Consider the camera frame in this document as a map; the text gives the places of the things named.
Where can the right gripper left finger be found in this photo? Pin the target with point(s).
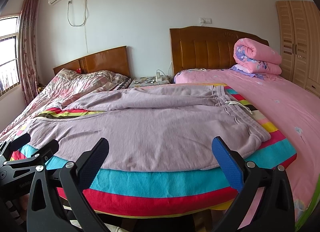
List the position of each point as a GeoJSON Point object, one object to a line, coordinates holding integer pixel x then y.
{"type": "Point", "coordinates": [45, 210]}

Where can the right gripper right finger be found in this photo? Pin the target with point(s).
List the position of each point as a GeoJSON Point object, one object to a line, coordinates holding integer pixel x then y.
{"type": "Point", "coordinates": [275, 211]}

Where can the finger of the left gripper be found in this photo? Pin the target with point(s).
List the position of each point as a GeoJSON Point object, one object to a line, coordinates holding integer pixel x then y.
{"type": "Point", "coordinates": [45, 150]}
{"type": "Point", "coordinates": [9, 147]}

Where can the lilac sweatpants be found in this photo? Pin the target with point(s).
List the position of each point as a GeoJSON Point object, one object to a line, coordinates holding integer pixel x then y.
{"type": "Point", "coordinates": [159, 129]}

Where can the floral red curtain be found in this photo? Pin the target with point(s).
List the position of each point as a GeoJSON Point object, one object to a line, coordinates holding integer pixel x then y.
{"type": "Point", "coordinates": [26, 46]}

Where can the floral satin quilt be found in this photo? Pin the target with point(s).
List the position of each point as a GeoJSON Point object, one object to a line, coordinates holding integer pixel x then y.
{"type": "Point", "coordinates": [66, 87]}

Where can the rainbow striped blanket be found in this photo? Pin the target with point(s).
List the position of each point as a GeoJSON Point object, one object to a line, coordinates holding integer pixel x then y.
{"type": "Point", "coordinates": [159, 194]}

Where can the pink floral bed sheet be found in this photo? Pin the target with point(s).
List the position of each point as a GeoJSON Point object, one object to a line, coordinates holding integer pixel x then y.
{"type": "Point", "coordinates": [295, 112]}

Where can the left wooden headboard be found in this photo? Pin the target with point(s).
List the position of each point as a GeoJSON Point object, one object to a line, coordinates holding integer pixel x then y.
{"type": "Point", "coordinates": [114, 60]}

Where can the wooden headboard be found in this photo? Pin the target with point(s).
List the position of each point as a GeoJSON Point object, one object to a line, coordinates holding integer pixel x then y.
{"type": "Point", "coordinates": [196, 47]}
{"type": "Point", "coordinates": [114, 60]}

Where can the cluttered nightstand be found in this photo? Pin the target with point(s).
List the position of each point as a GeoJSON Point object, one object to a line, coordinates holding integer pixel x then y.
{"type": "Point", "coordinates": [148, 81]}

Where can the white charger on nightstand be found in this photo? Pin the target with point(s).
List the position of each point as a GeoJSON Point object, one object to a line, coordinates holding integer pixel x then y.
{"type": "Point", "coordinates": [160, 76]}

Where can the rolled pink quilt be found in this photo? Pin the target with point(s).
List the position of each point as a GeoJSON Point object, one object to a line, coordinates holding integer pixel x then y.
{"type": "Point", "coordinates": [255, 59]}

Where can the right wooden headboard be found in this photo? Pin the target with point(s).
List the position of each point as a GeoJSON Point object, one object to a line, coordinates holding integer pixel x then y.
{"type": "Point", "coordinates": [196, 47]}

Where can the light wooden wardrobe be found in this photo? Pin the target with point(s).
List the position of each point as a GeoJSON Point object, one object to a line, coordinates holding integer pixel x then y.
{"type": "Point", "coordinates": [299, 43]}

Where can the white wall socket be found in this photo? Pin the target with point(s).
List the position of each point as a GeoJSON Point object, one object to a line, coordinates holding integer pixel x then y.
{"type": "Point", "coordinates": [205, 21]}

